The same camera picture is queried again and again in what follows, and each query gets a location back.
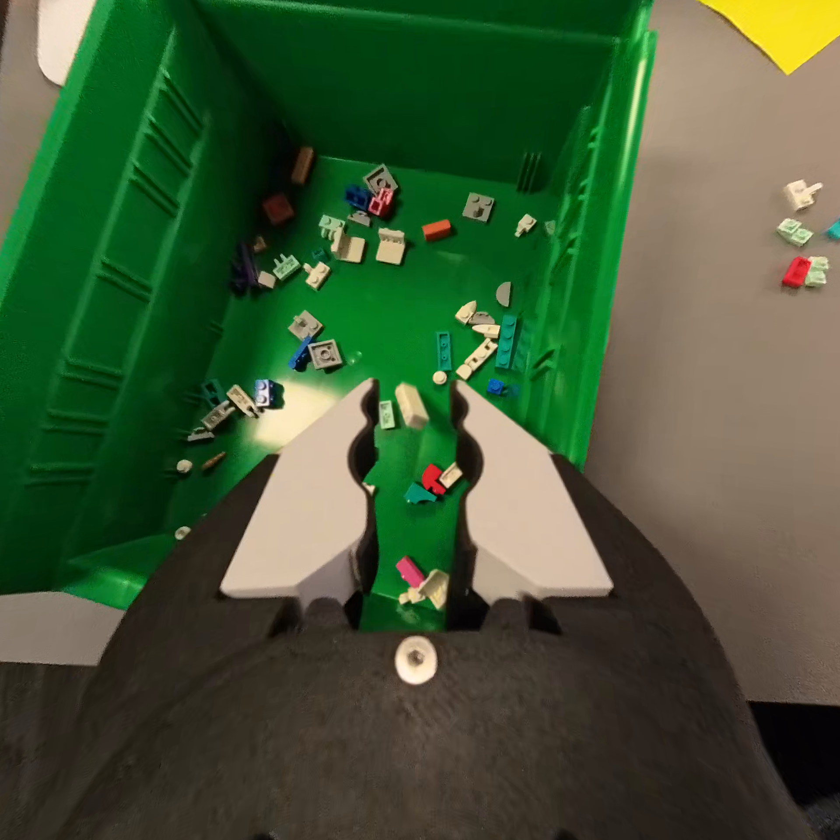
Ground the pile of mixed lego pieces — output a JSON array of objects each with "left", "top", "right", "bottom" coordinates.
[{"left": 176, "top": 146, "right": 557, "bottom": 614}]

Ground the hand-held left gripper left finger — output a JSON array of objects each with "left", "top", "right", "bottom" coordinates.
[{"left": 220, "top": 377, "right": 382, "bottom": 601}]

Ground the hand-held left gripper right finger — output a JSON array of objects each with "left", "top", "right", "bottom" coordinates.
[{"left": 450, "top": 381, "right": 614, "bottom": 601}]

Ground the green plastic bin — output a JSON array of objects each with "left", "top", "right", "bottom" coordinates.
[{"left": 0, "top": 0, "right": 658, "bottom": 613}]

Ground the yellow sticky note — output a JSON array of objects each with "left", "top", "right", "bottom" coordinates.
[{"left": 696, "top": 0, "right": 840, "bottom": 76}]

